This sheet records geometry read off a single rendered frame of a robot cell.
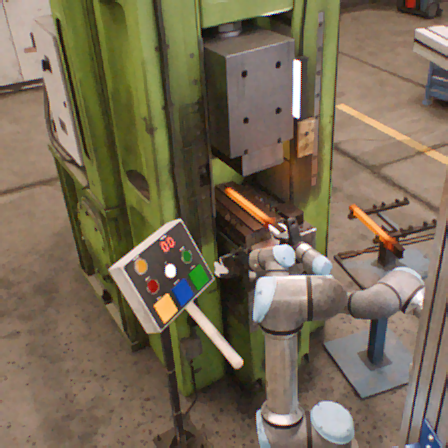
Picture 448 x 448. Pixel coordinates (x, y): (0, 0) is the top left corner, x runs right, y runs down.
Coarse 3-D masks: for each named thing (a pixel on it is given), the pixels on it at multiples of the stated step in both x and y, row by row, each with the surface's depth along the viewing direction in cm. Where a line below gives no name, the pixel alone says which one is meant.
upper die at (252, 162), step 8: (280, 144) 230; (216, 152) 241; (256, 152) 226; (264, 152) 228; (272, 152) 230; (280, 152) 232; (224, 160) 237; (232, 160) 231; (240, 160) 225; (248, 160) 225; (256, 160) 228; (264, 160) 230; (272, 160) 232; (280, 160) 234; (232, 168) 233; (240, 168) 227; (248, 168) 227; (256, 168) 230; (264, 168) 232
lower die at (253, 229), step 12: (216, 192) 273; (240, 192) 272; (228, 204) 264; (240, 204) 261; (252, 204) 261; (264, 204) 262; (228, 216) 257; (240, 216) 255; (252, 216) 253; (228, 228) 256; (240, 228) 249; (252, 228) 246; (264, 228) 248; (252, 240) 247
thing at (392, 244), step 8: (352, 208) 264; (360, 216) 258; (368, 224) 253; (376, 232) 248; (384, 232) 246; (384, 240) 243; (392, 240) 240; (392, 248) 240; (400, 248) 235; (400, 256) 235
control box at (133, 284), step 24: (168, 240) 211; (192, 240) 220; (120, 264) 197; (168, 264) 209; (192, 264) 217; (120, 288) 202; (144, 288) 200; (168, 288) 207; (192, 288) 215; (144, 312) 200
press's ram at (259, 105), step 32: (256, 32) 220; (224, 64) 201; (256, 64) 207; (288, 64) 214; (224, 96) 208; (256, 96) 213; (288, 96) 221; (224, 128) 217; (256, 128) 220; (288, 128) 229
